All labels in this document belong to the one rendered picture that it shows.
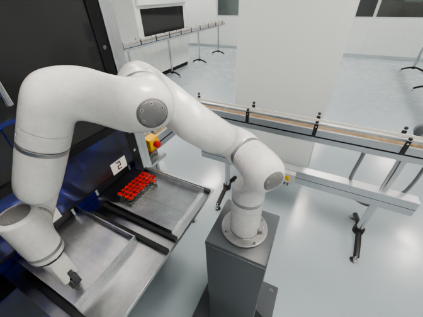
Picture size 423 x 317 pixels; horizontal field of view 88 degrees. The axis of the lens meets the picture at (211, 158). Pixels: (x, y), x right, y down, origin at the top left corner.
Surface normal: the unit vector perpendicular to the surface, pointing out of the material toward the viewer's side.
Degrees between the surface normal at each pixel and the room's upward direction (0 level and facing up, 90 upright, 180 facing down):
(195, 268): 0
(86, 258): 0
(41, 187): 99
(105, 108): 83
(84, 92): 71
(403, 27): 90
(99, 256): 0
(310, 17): 90
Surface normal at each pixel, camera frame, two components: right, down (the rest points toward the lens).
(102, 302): -0.02, -0.80
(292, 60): -0.45, 0.54
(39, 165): 0.39, 0.57
